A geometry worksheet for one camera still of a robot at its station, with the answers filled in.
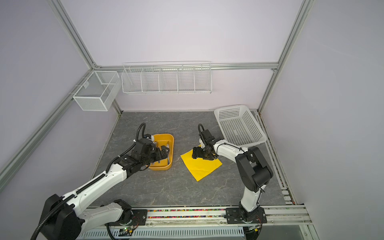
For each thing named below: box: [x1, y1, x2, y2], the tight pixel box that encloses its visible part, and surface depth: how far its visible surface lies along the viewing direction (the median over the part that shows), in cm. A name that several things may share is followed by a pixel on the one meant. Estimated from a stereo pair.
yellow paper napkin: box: [180, 149, 223, 182], surface depth 92 cm
